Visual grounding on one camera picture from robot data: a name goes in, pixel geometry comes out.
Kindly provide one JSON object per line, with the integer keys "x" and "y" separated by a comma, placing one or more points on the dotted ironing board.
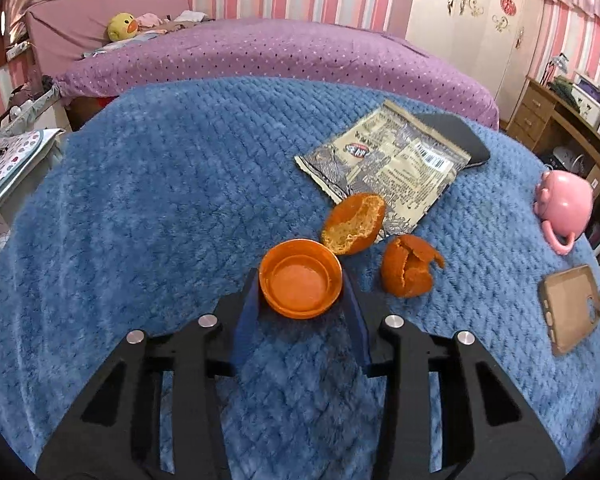
{"x": 19, "y": 155}

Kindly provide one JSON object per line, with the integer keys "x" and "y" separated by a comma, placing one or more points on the orange plastic cap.
{"x": 300, "y": 278}

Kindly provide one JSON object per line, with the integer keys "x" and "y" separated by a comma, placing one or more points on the blue knitted blanket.
{"x": 120, "y": 290}

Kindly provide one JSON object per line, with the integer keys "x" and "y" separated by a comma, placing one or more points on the grey printed snack packet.
{"x": 394, "y": 154}

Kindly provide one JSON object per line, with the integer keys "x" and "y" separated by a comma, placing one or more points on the pink metal-lined mug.
{"x": 563, "y": 202}

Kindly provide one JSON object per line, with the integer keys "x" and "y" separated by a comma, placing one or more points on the black smartphone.
{"x": 458, "y": 132}

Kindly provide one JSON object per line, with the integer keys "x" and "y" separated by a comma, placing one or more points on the desk lamp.
{"x": 556, "y": 66}

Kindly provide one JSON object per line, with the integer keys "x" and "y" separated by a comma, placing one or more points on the yellow duck plush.
{"x": 122, "y": 26}

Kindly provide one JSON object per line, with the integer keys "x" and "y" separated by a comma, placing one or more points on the white wardrobe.
{"x": 492, "y": 41}

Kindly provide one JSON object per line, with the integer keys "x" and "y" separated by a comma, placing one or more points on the white storage box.
{"x": 588, "y": 108}

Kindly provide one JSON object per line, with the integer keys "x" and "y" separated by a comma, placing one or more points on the orange peel piece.
{"x": 354, "y": 224}
{"x": 405, "y": 267}

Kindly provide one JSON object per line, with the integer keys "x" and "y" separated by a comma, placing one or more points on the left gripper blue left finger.
{"x": 243, "y": 333}

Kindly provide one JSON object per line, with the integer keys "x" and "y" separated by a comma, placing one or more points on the wooden desk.
{"x": 543, "y": 121}

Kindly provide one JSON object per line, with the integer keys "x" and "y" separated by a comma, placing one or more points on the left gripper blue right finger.
{"x": 357, "y": 329}

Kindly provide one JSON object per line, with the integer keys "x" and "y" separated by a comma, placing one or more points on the purple dotted bed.
{"x": 66, "y": 35}

